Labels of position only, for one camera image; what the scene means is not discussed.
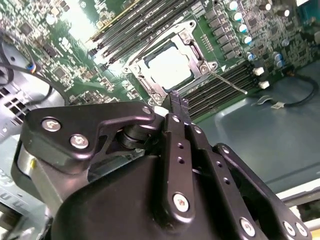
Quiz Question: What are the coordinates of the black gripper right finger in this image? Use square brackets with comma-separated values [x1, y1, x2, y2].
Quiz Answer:
[177, 95, 313, 240]

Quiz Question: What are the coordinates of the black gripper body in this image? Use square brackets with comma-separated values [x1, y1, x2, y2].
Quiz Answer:
[51, 153, 251, 240]

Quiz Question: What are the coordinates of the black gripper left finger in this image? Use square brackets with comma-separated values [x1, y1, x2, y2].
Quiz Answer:
[20, 90, 198, 220]

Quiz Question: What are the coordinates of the silver CPU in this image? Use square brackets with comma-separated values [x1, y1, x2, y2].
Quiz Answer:
[143, 42, 197, 91]

